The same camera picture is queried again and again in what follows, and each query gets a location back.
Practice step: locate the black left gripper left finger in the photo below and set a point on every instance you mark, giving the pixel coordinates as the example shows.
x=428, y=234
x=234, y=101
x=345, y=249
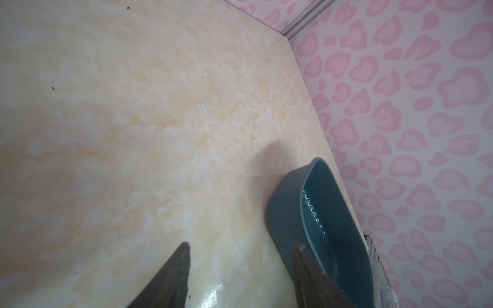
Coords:
x=169, y=287

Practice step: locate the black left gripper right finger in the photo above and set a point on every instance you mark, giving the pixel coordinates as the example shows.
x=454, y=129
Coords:
x=313, y=287

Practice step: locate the teal plastic tray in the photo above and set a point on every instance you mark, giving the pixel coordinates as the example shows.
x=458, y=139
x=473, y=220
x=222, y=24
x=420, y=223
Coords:
x=307, y=207

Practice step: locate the aluminium frame corner post right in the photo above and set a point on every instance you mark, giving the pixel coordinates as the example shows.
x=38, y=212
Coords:
x=307, y=16

